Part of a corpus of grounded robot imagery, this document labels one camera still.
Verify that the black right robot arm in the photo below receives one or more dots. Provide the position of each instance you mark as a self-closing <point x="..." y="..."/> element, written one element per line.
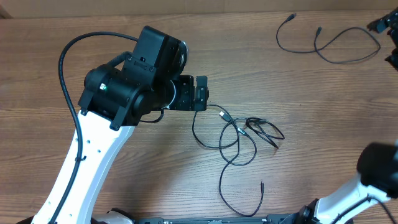
<point x="375" y="181"/>

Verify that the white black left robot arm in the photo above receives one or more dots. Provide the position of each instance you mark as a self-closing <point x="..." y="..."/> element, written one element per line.
<point x="115" y="97"/>

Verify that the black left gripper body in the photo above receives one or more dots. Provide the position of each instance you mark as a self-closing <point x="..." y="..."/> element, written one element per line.
<point x="183" y="99"/>

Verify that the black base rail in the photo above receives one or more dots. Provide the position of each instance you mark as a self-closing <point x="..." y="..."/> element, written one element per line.
<point x="217" y="221"/>

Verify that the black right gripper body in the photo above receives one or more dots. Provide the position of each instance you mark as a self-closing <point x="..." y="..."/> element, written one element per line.
<point x="392" y="23"/>

